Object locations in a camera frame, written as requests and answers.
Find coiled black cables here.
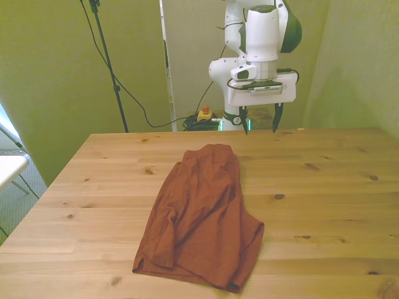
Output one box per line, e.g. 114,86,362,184
181,113,224,131

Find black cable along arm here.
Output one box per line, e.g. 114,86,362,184
216,20,300,93

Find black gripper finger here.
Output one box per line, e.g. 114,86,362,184
239,105,249,136
272,102,284,134

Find black tripod stand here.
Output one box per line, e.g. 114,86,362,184
89,0,130,133

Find white vertical panel edge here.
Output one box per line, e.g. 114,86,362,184
158,0,178,131

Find rust orange shorts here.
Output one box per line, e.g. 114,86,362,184
132,143,265,293

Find black tripod cable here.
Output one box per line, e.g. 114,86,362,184
79,0,200,129

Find yellow emergency stop box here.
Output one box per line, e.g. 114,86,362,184
196,105,213,123

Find thin black floor cable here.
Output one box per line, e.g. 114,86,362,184
198,45,227,110

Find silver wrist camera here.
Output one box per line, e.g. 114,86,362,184
241,81,286,94

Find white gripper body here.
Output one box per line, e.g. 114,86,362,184
226,70,297,107

